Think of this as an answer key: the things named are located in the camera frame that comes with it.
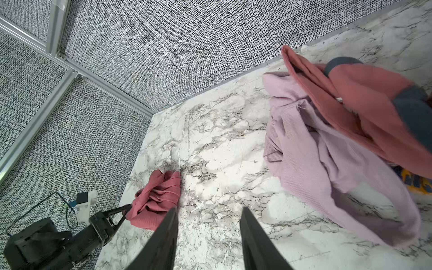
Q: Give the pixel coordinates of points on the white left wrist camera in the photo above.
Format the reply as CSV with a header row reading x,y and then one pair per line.
x,y
82,205

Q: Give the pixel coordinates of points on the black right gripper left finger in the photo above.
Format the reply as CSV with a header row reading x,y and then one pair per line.
x,y
159,251

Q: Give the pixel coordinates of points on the light pink cloth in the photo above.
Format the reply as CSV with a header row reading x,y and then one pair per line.
x,y
319,165

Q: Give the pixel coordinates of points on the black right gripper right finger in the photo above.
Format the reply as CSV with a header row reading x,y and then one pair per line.
x,y
258,250

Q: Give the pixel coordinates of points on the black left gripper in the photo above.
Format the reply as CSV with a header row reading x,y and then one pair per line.
x,y
100,230

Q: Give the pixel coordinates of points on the yellow patterned cloth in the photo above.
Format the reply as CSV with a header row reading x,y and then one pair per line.
x,y
414,182

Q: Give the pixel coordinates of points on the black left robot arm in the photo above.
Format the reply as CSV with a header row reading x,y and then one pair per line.
x,y
41,246

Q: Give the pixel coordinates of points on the dark pink cloth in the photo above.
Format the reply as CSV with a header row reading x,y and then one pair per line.
x,y
155,200

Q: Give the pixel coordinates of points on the salmon cloth with grey trim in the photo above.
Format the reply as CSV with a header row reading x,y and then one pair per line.
x,y
381,110

